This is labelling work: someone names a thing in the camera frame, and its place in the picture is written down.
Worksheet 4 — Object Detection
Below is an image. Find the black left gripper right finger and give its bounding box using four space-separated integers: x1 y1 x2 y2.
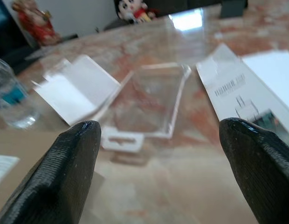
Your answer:
219 117 289 224

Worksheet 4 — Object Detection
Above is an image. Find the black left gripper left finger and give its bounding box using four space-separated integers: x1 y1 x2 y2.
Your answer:
0 119 102 224

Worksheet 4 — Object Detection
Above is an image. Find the white folded card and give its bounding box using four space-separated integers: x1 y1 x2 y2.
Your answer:
32 55 122 126

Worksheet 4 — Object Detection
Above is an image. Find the clear plastic water bottle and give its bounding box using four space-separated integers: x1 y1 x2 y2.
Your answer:
0 56 41 129

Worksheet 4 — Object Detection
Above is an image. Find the white box with barcode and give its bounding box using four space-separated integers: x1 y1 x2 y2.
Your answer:
195 43 289 150

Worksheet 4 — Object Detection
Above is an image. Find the clear plastic blister package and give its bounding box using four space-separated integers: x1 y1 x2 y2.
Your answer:
97 62 192 154

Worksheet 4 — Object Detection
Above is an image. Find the red figurine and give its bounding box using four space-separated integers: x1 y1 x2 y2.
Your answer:
11 0 62 47

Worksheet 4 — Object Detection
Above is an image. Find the dark furniture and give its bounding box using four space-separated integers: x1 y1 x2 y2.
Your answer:
148 0 249 18

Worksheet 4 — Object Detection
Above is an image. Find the black-haired doll in red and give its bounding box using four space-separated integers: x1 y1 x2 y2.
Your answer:
114 0 157 24

